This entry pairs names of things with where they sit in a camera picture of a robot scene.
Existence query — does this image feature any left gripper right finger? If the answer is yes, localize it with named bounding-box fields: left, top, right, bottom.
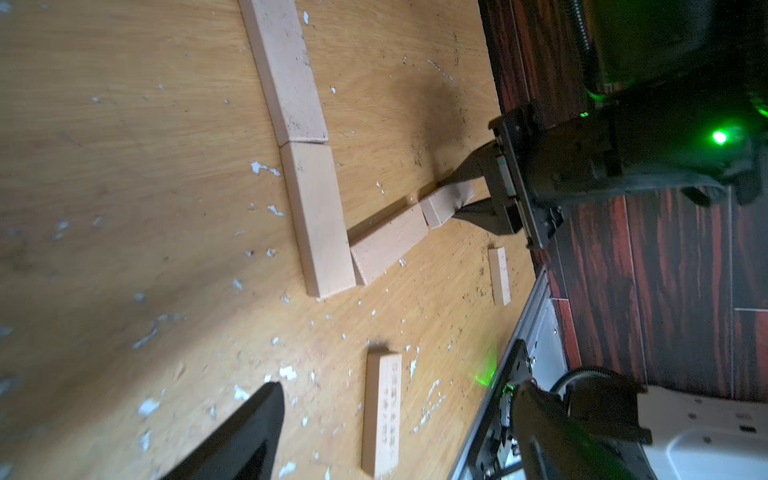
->
left=512, top=380, right=633, bottom=479

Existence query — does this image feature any aluminium front rail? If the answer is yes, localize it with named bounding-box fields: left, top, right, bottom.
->
left=449, top=269, right=568, bottom=479

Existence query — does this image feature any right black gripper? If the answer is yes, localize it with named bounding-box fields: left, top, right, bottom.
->
left=440, top=102, right=628, bottom=250

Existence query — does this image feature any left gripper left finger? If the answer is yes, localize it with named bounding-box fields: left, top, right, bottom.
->
left=165, top=382, right=285, bottom=479

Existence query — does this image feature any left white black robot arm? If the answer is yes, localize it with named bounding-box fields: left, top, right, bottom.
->
left=464, top=367, right=767, bottom=479

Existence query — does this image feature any natural wood block body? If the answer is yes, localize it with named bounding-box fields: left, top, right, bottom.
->
left=280, top=142, right=356, bottom=299

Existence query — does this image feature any natural wood block printed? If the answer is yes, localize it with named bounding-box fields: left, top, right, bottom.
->
left=361, top=349, right=402, bottom=479

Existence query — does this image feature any natural wood block neck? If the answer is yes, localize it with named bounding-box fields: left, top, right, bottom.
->
left=239, top=0, right=329, bottom=146

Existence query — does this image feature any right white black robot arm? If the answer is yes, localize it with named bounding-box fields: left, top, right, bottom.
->
left=445, top=1, right=767, bottom=250

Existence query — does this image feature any natural wood block diagonal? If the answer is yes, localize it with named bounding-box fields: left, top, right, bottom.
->
left=350, top=204, right=429, bottom=286

